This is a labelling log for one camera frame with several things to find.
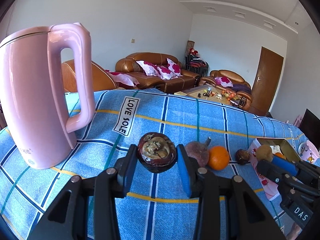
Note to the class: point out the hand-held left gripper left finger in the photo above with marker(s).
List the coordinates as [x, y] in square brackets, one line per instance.
[126, 167]

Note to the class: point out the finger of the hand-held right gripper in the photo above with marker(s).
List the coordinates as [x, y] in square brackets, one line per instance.
[285, 165]
[268, 171]

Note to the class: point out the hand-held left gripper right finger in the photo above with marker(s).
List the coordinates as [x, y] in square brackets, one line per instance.
[185, 172]

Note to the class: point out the white and pink cardboard box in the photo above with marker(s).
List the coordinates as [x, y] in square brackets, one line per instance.
[268, 187]

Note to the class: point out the brown round fruit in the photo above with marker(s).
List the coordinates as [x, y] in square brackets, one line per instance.
[265, 153]

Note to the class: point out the purple passion fruit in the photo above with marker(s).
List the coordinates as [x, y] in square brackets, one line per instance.
[197, 152]

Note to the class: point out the large dark mangosteen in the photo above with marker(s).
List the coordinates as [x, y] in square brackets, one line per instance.
[156, 150]

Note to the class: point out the orange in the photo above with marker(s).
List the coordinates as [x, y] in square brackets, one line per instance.
[280, 155]
[218, 158]

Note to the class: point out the person's right hand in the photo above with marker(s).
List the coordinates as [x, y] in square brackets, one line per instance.
[295, 233]

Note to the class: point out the pink cartoon mug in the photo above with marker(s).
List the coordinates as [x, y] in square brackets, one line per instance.
[308, 152]

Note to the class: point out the small dark mangosteen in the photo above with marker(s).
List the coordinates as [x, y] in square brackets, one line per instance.
[242, 156]

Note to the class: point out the black television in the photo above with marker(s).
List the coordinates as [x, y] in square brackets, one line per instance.
[310, 122]

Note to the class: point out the blue plaid tablecloth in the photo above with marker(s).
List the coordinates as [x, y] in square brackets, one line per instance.
[162, 120]

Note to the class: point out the wooden coffee table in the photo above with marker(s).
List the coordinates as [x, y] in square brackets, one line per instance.
[197, 91]

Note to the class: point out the purple blanket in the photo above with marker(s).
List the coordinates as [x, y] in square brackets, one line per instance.
[242, 88]

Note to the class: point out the brown wooden door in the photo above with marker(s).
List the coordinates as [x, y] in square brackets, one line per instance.
[267, 80]

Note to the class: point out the pile of small table clutter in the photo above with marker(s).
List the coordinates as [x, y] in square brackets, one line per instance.
[225, 95]

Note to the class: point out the white pink floral pillow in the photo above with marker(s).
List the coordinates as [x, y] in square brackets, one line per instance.
[175, 67]
[147, 67]
[122, 78]
[166, 73]
[223, 80]

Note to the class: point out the brown leather three-seat sofa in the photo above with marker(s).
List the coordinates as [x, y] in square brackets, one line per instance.
[130, 65]

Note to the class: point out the brown leather small sofa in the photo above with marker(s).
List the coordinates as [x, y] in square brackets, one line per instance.
[230, 75]

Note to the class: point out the black stacked chairs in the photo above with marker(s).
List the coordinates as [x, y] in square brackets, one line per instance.
[197, 66]

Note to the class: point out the red plush toy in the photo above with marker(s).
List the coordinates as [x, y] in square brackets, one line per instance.
[193, 51]

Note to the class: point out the pink electric kettle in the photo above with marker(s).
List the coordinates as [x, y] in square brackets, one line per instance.
[30, 92]

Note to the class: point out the tall brown vase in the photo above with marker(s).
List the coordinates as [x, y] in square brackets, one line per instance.
[189, 45]

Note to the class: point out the square ceiling light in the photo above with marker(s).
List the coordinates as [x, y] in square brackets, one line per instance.
[210, 9]
[268, 25]
[239, 14]

